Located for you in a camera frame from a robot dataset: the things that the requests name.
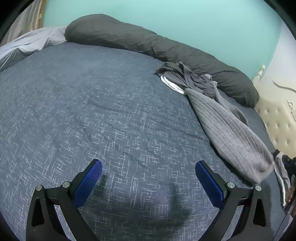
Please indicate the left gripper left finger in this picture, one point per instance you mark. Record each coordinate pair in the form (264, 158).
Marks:
(43, 222)

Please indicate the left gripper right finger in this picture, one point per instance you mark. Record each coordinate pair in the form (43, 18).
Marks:
(254, 220)

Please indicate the grey quilted sweatshirt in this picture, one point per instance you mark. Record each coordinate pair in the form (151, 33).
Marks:
(227, 129)

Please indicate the person's right hand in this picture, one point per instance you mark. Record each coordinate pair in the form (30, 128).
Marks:
(289, 196)

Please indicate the cream tufted headboard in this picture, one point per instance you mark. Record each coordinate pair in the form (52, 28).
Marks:
(276, 107)

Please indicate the blue patterned bed sheet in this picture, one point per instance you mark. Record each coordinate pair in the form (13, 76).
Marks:
(68, 104)

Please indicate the white t-shirt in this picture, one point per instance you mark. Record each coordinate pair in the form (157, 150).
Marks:
(172, 86)

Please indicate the dark grey thin garment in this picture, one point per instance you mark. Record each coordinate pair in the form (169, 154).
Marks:
(184, 77)

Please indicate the light grey blanket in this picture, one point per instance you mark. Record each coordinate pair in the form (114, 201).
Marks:
(29, 43)

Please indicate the long dark grey pillow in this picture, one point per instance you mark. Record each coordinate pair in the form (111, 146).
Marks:
(106, 31)

